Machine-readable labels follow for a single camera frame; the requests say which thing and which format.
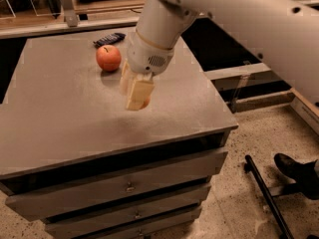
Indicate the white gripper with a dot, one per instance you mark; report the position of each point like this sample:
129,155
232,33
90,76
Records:
145,58

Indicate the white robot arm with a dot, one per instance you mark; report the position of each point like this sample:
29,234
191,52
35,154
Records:
295,62

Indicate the dark snack bar wrapper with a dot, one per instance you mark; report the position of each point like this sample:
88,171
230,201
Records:
109,39

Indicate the metal railing frame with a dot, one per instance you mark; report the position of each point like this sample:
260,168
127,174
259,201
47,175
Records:
66,14

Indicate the black metal bar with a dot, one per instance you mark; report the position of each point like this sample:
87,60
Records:
250,166

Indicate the bottom grey drawer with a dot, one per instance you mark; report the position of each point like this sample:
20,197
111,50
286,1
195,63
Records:
147,226

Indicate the middle grey drawer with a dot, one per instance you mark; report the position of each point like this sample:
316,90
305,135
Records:
129,212

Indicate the low wooden shelf beam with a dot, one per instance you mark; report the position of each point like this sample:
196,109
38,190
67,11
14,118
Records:
245,82

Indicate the red apple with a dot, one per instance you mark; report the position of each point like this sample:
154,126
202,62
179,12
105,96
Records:
108,58

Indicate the grey drawer cabinet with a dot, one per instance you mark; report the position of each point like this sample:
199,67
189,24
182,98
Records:
63,120

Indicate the grey drawer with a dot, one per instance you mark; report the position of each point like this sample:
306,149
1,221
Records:
84,193
147,226
129,212

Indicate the top grey drawer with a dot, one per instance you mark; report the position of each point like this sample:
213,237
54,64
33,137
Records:
84,193

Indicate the black shoe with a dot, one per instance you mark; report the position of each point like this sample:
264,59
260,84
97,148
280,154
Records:
306,175

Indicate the orange fruit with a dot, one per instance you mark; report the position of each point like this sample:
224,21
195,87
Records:
146,103

